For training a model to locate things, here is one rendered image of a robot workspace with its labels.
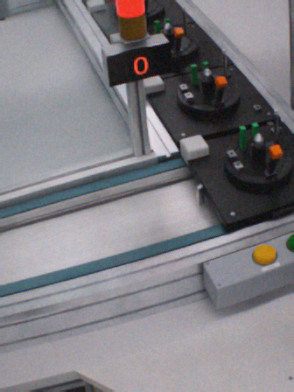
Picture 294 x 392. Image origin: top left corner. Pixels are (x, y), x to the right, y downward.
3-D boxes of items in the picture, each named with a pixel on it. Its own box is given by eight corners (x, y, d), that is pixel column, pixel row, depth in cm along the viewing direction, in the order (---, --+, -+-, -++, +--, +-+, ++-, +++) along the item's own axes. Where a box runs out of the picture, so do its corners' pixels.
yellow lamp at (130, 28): (150, 36, 138) (148, 15, 135) (123, 42, 137) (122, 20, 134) (142, 25, 142) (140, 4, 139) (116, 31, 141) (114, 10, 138)
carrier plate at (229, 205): (334, 196, 148) (335, 187, 147) (227, 232, 144) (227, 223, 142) (283, 128, 166) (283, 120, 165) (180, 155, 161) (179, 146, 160)
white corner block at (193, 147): (210, 163, 159) (209, 146, 156) (188, 168, 158) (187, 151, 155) (201, 149, 162) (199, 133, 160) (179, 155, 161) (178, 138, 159)
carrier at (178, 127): (281, 124, 167) (280, 77, 159) (178, 150, 162) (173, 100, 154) (235, 70, 185) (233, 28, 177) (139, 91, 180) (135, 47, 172)
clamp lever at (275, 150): (276, 174, 147) (283, 152, 141) (267, 177, 147) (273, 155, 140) (269, 158, 149) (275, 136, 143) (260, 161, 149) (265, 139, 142)
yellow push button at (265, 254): (278, 262, 136) (279, 255, 135) (258, 270, 135) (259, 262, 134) (269, 248, 139) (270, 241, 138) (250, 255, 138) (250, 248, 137)
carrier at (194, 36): (234, 69, 185) (232, 27, 177) (139, 90, 180) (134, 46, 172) (197, 28, 203) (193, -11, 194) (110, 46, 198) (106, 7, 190)
